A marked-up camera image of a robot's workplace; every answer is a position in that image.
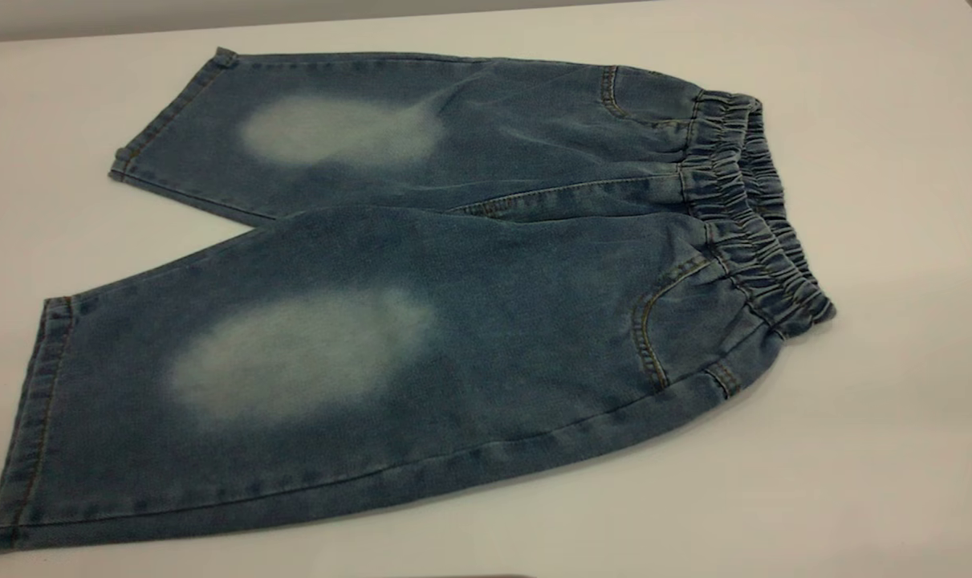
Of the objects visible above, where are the blue denim pants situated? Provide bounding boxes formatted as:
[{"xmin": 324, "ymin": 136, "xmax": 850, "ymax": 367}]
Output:
[{"xmin": 0, "ymin": 47, "xmax": 837, "ymax": 553}]

